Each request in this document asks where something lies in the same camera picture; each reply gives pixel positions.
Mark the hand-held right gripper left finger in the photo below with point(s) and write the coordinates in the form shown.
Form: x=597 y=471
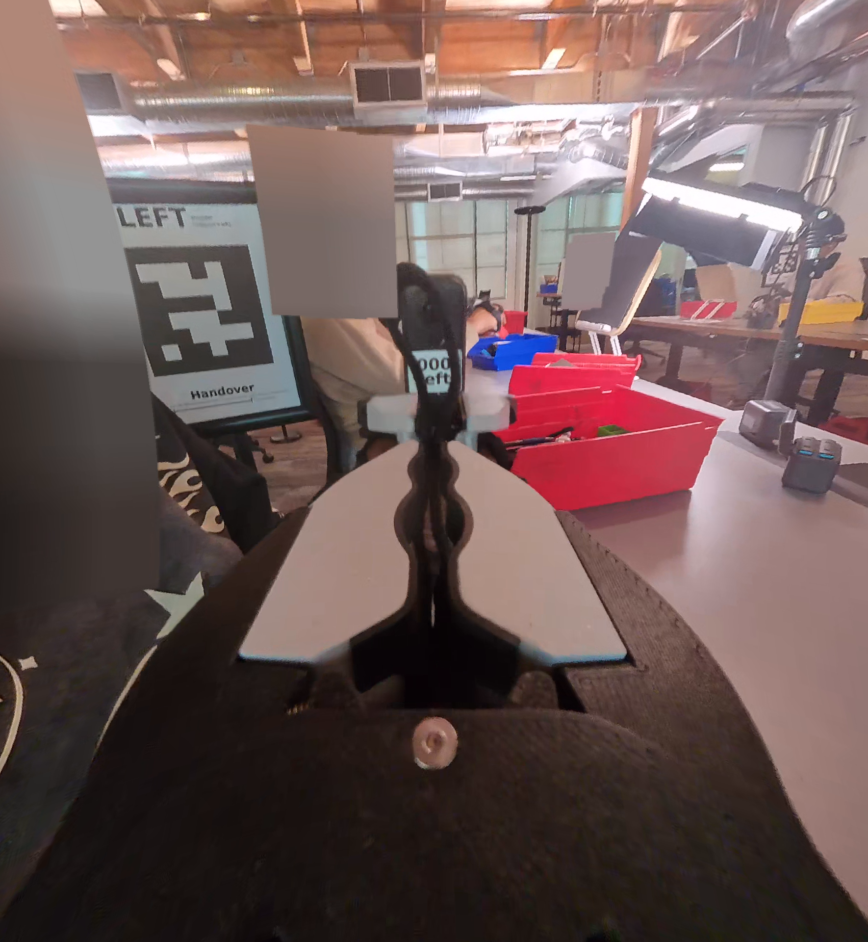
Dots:
x=324 y=581

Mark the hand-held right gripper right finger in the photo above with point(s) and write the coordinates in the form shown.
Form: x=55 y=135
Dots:
x=537 y=581

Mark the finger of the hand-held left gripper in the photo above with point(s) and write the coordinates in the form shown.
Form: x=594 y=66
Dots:
x=489 y=412
x=390 y=412

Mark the small red plastic bin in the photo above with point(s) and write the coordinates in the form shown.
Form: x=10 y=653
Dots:
x=515 y=322

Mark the blue plastic bin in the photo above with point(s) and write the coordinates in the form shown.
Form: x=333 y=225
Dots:
x=515 y=349

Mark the green plastic block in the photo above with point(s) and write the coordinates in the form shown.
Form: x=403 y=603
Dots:
x=610 y=430

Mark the black floor lamp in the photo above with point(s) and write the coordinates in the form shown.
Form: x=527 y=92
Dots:
x=529 y=210

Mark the ceiling air vent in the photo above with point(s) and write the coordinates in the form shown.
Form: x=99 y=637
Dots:
x=388 y=85

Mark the wooden desk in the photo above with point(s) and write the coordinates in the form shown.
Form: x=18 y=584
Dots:
x=713 y=327

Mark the framed code sign on stand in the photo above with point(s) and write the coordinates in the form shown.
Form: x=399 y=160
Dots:
x=206 y=221

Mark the grey label printer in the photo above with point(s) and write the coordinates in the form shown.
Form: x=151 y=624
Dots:
x=765 y=427

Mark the studio light panel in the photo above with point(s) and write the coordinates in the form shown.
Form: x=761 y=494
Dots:
x=713 y=221

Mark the grey battery charger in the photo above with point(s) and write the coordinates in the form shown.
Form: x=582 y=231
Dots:
x=809 y=471

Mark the black tripod stand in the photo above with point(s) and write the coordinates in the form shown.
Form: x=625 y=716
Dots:
x=791 y=346

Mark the yellow plastic bin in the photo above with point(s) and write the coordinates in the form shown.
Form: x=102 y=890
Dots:
x=824 y=313

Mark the silver ventilation duct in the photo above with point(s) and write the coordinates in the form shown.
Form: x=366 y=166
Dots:
x=257 y=99

